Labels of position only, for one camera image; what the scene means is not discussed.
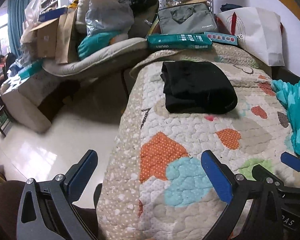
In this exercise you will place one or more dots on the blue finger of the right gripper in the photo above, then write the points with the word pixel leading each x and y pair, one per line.
pixel 291 161

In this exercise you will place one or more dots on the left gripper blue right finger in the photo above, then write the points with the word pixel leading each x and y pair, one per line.
pixel 264 220

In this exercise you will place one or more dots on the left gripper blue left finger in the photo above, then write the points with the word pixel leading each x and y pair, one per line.
pixel 46 209

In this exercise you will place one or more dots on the black pants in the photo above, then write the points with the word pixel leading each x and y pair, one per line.
pixel 197 87

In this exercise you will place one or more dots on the turquoise fleece blanket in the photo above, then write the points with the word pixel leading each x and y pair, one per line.
pixel 289 96

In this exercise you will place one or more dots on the patchwork quilted bed cover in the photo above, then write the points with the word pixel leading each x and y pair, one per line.
pixel 154 186

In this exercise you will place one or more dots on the light blue shapes box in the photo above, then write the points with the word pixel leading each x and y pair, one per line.
pixel 222 38

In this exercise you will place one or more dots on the seated person black hair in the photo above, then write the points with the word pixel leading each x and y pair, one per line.
pixel 5 63

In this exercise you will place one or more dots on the teal folded cloth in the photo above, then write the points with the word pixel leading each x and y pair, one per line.
pixel 94 43

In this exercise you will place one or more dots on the brown cardboard box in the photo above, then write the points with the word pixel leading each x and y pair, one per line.
pixel 46 34

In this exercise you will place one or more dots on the grey laptop bag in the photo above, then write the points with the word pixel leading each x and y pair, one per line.
pixel 195 18

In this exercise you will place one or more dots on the teal long package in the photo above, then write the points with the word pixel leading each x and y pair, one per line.
pixel 179 41

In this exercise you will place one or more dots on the clear plastic bag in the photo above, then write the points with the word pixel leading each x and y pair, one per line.
pixel 108 16

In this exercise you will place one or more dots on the teal window curtain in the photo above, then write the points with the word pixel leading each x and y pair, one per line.
pixel 16 17

